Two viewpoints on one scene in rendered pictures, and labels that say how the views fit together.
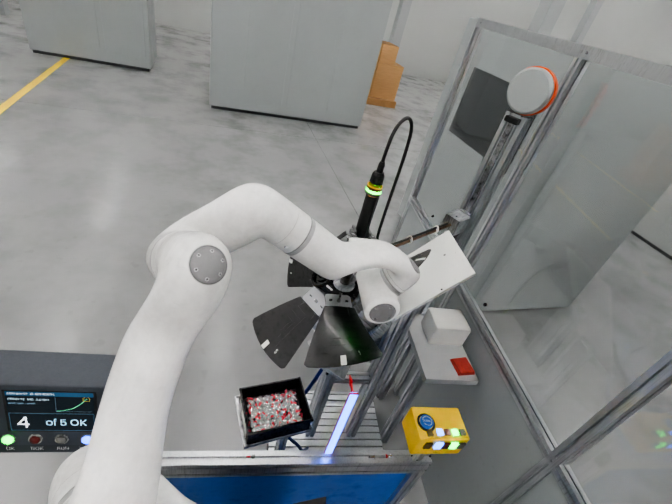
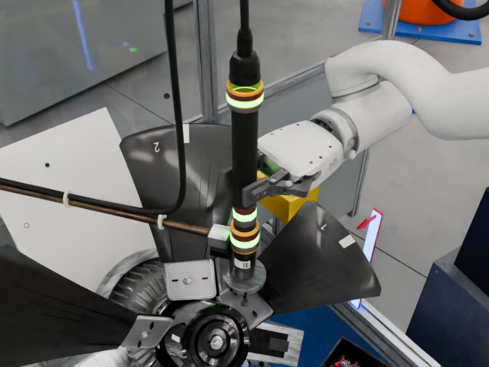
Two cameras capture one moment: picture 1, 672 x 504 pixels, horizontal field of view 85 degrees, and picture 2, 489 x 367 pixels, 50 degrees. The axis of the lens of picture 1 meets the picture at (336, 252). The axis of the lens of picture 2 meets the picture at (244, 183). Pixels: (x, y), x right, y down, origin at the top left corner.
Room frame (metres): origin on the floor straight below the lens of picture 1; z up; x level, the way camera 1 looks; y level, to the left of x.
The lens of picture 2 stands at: (1.14, 0.43, 1.95)
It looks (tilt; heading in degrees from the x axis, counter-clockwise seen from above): 43 degrees down; 247
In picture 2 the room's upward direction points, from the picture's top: straight up
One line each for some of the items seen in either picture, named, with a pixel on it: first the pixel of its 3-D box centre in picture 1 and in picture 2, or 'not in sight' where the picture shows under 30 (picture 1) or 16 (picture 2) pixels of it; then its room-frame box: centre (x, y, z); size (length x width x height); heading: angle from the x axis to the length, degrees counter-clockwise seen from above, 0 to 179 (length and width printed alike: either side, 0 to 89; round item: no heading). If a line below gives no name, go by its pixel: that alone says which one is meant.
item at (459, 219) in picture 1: (456, 222); not in sight; (1.41, -0.45, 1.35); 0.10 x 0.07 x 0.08; 140
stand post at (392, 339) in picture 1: (374, 376); not in sight; (1.15, -0.34, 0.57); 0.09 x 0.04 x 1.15; 15
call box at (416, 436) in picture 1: (433, 431); (282, 191); (0.66, -0.43, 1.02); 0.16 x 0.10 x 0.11; 105
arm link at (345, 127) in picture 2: not in sight; (332, 137); (0.76, -0.10, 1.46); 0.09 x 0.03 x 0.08; 106
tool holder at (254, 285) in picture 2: (349, 272); (238, 256); (0.94, -0.06, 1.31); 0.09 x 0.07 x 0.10; 140
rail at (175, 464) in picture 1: (294, 463); (386, 339); (0.56, -0.05, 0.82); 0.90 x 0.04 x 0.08; 105
